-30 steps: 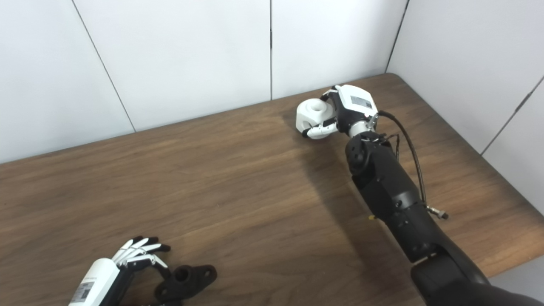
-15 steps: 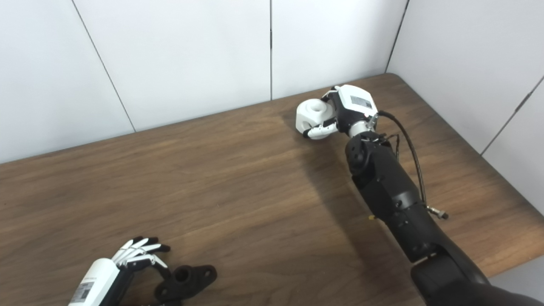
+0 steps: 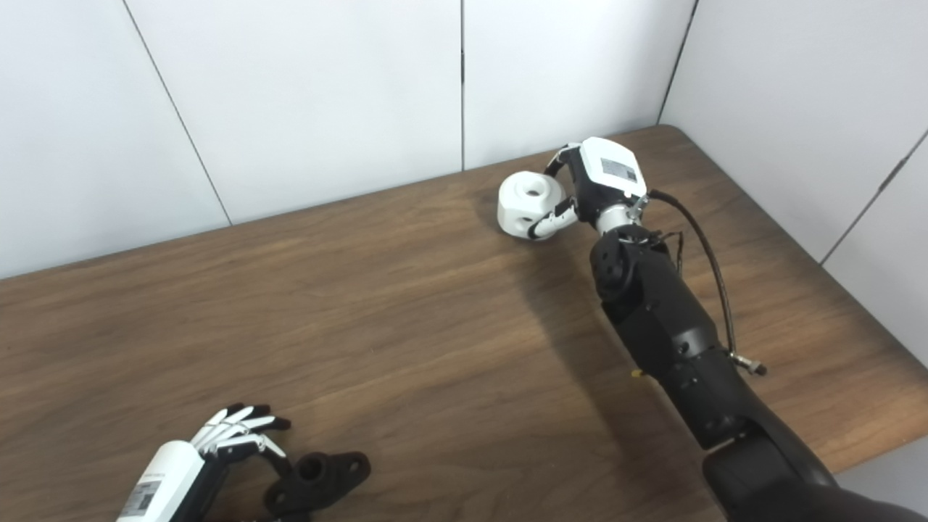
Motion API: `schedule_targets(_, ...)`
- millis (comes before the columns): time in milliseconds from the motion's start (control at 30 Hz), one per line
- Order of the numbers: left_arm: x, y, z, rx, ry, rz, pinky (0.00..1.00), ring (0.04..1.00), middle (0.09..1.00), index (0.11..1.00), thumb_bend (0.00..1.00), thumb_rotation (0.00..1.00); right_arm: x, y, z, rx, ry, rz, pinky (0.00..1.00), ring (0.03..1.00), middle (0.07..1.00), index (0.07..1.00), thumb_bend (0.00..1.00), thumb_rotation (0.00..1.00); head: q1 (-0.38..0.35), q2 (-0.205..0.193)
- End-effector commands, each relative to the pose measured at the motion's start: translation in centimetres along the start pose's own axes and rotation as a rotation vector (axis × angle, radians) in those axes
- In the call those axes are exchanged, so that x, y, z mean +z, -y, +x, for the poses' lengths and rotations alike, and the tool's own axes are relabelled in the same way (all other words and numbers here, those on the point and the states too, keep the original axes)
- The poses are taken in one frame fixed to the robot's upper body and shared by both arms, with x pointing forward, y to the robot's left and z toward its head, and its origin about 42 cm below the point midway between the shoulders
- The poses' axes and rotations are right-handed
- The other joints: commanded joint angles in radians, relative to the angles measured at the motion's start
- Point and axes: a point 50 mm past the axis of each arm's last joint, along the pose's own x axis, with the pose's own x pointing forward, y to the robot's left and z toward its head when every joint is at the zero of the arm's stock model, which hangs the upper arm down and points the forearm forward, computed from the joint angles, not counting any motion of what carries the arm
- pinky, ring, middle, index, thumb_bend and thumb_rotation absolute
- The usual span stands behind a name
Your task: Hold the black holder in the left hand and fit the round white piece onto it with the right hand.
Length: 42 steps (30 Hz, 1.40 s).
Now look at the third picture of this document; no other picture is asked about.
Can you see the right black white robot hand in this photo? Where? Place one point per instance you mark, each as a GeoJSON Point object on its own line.
{"type": "Point", "coordinates": [609, 170]}

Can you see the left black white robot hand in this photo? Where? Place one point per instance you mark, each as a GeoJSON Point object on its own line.
{"type": "Point", "coordinates": [170, 475]}

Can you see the white plastic block with holes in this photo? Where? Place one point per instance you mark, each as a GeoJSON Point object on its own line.
{"type": "Point", "coordinates": [518, 210]}

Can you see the black plastic holder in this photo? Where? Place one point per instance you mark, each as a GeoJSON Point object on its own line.
{"type": "Point", "coordinates": [326, 482]}

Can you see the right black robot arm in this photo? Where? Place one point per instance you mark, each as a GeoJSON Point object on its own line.
{"type": "Point", "coordinates": [667, 319]}

